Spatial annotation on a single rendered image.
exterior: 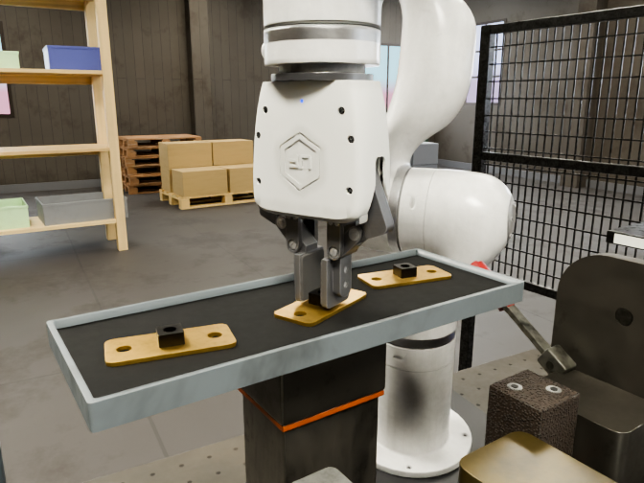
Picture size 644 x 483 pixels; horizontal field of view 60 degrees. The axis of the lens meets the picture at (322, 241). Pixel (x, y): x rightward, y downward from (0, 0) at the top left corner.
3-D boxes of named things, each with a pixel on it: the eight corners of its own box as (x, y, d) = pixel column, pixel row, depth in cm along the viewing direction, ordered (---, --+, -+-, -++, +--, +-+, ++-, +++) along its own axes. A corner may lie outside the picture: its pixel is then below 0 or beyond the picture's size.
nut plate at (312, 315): (310, 328, 41) (310, 312, 41) (270, 316, 43) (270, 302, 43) (368, 295, 48) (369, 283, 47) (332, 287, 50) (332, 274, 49)
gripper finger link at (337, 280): (319, 224, 42) (319, 308, 43) (355, 229, 40) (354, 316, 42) (342, 217, 44) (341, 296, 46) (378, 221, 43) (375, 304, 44)
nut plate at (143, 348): (105, 368, 35) (103, 350, 34) (104, 344, 38) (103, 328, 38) (238, 347, 38) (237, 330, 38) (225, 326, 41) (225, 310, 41)
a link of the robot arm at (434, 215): (386, 307, 90) (391, 158, 82) (507, 326, 83) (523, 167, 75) (361, 339, 79) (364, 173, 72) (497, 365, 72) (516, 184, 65)
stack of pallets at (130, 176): (191, 182, 915) (188, 133, 895) (204, 189, 850) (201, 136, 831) (120, 187, 863) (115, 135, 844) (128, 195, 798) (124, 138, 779)
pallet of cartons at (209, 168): (275, 200, 751) (273, 142, 731) (175, 210, 688) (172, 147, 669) (249, 191, 830) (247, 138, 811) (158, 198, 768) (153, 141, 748)
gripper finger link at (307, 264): (269, 217, 44) (271, 295, 46) (301, 221, 43) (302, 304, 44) (293, 210, 47) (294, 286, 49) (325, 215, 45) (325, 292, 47)
